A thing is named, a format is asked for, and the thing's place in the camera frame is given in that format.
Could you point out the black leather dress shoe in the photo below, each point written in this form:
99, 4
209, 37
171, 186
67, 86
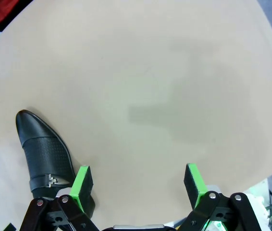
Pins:
44, 149

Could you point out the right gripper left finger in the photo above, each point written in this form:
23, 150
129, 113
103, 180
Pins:
83, 187

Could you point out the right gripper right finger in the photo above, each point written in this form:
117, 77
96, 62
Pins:
193, 183

